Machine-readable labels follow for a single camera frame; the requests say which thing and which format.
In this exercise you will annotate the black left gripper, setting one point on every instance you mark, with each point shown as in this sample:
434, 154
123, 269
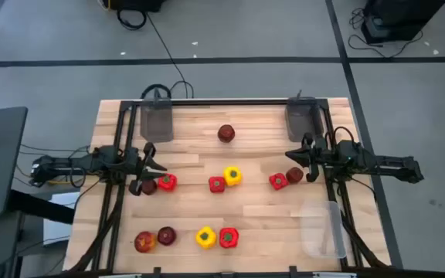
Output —
137, 166

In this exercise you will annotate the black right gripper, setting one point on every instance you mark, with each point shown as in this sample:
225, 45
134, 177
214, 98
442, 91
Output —
317, 156

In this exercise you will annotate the dark red apple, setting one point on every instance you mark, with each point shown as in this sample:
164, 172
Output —
294, 175
226, 133
150, 187
166, 235

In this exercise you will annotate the red bell pepper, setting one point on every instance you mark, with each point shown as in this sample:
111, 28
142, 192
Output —
216, 184
278, 181
228, 237
167, 182

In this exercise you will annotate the red and yellow apple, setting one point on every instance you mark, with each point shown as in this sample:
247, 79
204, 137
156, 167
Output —
145, 242

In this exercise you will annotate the yellow bell pepper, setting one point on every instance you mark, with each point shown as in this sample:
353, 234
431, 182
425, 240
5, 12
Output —
232, 175
206, 237

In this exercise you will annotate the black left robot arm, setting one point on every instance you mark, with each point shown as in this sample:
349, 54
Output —
91, 162

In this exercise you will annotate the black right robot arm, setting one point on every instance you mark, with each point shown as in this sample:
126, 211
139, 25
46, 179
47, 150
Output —
381, 162

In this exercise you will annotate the dark grey plastic basket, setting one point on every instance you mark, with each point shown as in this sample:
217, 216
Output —
157, 123
299, 119

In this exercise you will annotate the clear plastic container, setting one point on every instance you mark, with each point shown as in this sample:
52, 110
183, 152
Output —
323, 231

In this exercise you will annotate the white board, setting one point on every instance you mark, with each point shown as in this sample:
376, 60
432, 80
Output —
58, 216

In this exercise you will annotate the black desk base beam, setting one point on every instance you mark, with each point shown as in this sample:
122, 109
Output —
41, 206

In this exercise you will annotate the black computer tower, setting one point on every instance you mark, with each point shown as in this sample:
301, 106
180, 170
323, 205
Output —
396, 19

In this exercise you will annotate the black equipment box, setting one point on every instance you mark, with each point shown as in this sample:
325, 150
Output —
133, 4

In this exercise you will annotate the black aluminium table frame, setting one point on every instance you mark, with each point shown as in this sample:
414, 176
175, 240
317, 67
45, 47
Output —
226, 102

